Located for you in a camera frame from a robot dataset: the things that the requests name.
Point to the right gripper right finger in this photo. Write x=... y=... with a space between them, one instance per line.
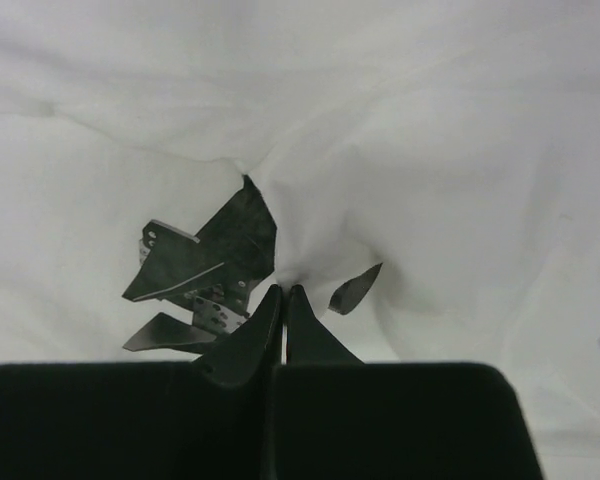
x=308 y=341

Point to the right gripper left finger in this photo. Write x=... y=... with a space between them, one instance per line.
x=254 y=346

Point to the white t-shirt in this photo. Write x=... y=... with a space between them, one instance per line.
x=458 y=142

